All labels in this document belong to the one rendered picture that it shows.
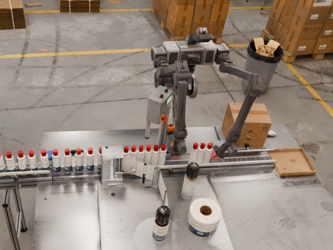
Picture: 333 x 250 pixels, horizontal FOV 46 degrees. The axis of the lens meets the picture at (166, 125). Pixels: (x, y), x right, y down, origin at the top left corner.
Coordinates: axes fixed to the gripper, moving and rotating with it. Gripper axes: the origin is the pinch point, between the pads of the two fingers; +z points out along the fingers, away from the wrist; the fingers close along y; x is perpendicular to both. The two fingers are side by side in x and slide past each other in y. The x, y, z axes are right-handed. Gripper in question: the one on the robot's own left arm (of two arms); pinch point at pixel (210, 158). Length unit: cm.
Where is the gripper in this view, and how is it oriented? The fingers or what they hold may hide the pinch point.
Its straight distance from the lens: 295.4
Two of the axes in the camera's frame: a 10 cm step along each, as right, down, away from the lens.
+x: 7.1, 4.5, 5.5
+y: 1.8, 6.4, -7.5
